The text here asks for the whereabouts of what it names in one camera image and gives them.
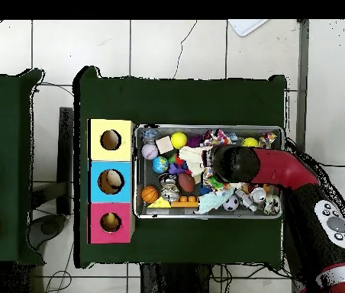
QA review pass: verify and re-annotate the cream knitted cloth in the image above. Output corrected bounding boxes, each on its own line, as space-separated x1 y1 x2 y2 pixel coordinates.
179 145 213 184

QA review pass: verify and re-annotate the colourful dotted cloth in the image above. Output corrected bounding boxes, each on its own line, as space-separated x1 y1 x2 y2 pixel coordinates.
204 128 233 147

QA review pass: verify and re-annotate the mint green knitted cloth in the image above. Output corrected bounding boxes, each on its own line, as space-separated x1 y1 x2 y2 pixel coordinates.
197 185 234 214

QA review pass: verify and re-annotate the orange basketball toy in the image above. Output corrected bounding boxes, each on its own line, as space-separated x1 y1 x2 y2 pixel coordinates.
140 185 160 204

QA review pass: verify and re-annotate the yellow duck plush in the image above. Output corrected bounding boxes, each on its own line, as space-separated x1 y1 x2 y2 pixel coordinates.
104 212 119 230

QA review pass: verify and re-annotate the silver mesh bin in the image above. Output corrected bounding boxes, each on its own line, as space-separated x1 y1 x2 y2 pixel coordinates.
133 123 285 220

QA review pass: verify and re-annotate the wooden box with three holes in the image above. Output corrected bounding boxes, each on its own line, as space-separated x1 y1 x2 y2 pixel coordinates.
86 118 137 244

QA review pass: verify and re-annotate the brown football toy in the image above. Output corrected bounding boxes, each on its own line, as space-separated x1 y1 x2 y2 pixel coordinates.
177 172 196 194

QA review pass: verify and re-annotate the yellow ball with seam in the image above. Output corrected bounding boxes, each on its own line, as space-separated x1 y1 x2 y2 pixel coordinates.
170 130 188 150

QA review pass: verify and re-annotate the wooden block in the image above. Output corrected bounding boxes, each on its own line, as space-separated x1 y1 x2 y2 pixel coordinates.
154 135 174 154

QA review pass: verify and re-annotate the blue green globe ball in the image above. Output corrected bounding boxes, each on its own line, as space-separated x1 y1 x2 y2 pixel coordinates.
151 156 169 174

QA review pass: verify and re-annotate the white baseball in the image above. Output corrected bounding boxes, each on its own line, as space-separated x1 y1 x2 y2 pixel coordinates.
140 142 160 161

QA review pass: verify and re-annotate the dark green table cloth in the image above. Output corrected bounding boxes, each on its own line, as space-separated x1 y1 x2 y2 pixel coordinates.
0 68 45 263
73 65 288 269

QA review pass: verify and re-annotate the white tray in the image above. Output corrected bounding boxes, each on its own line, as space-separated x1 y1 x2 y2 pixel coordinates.
227 19 269 37

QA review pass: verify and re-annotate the black stand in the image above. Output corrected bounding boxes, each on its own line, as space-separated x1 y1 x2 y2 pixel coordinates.
56 106 75 216

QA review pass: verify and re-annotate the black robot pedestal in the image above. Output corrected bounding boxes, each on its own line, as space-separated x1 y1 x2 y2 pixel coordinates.
141 263 213 293

